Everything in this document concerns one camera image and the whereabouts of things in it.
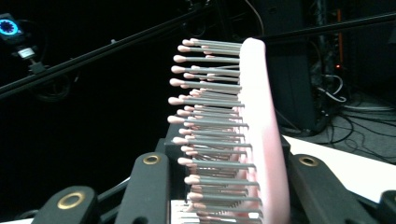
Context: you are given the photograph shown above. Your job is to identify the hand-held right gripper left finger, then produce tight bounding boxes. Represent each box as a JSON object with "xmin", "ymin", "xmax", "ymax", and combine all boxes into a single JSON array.
[{"xmin": 155, "ymin": 122, "xmax": 190, "ymax": 202}]

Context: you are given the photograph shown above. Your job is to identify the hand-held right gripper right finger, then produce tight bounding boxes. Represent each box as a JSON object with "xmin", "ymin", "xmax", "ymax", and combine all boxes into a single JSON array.
[{"xmin": 279, "ymin": 134, "xmax": 292, "ymax": 171}]

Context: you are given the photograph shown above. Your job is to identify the pink hairbrush with grey bristles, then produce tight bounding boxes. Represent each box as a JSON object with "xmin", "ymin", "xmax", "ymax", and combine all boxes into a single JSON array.
[{"xmin": 166, "ymin": 36, "xmax": 292, "ymax": 224}]

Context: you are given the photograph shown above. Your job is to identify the black equipment cabinet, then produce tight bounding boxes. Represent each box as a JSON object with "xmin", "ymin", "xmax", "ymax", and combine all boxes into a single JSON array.
[{"xmin": 256, "ymin": 0, "xmax": 319, "ymax": 132}]

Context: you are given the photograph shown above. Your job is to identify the long black metal stand bar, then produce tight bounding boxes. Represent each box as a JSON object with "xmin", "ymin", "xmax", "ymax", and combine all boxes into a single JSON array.
[{"xmin": 0, "ymin": 4, "xmax": 219, "ymax": 101}]

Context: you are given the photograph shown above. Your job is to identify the black floor cables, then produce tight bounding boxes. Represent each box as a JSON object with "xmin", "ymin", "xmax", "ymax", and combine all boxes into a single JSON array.
[{"xmin": 306, "ymin": 102, "xmax": 396, "ymax": 164}]

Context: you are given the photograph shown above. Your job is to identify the white cable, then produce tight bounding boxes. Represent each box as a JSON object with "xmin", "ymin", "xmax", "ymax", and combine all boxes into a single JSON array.
[{"xmin": 317, "ymin": 74, "xmax": 347, "ymax": 104}]

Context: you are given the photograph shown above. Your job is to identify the coiled black cable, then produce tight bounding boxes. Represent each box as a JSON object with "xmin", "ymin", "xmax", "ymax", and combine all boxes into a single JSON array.
[{"xmin": 32, "ymin": 74, "xmax": 73, "ymax": 104}]

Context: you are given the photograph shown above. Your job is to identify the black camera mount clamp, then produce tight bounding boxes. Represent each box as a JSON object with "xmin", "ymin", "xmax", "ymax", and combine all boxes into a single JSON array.
[{"xmin": 12, "ymin": 45, "xmax": 49, "ymax": 75}]

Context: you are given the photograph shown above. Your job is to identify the camera with blue ring light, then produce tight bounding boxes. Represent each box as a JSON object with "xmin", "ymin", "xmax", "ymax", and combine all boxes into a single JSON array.
[{"xmin": 0, "ymin": 12, "xmax": 26, "ymax": 45}]

